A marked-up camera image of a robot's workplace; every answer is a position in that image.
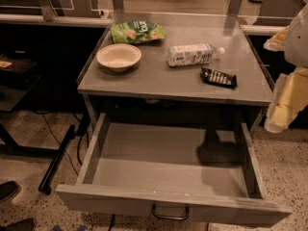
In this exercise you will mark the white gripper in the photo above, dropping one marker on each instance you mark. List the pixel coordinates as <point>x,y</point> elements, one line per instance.
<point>297,45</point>

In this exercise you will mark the grey open top drawer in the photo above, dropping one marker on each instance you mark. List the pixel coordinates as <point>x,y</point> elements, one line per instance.
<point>130,167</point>

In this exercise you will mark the clear plastic water bottle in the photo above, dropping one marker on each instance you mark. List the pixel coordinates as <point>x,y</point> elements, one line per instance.
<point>193,54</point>

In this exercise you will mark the grey metal cabinet table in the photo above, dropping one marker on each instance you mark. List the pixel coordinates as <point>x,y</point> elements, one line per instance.
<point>153,78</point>

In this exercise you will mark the green chip bag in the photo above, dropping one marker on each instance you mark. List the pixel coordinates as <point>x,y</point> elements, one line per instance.
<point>136,32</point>

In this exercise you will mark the white paper bowl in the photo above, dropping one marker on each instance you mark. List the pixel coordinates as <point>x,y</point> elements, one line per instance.
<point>119,57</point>

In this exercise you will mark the black side desk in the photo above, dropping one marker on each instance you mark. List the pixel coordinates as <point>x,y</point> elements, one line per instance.
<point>16,81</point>

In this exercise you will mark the black desk leg base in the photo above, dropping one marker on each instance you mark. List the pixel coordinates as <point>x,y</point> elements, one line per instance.
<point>44,186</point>

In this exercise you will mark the dark shoe upper left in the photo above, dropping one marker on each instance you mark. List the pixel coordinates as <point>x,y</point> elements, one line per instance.
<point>8,189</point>

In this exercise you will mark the dark shoe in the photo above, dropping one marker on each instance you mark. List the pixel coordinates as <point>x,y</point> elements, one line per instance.
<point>8,189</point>
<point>28,224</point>

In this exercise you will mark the dark shoe lower left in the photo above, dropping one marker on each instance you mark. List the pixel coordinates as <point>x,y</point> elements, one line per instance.
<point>28,224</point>

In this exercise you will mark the black metal drawer handle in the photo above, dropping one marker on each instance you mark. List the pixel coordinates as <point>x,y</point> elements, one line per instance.
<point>170,213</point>

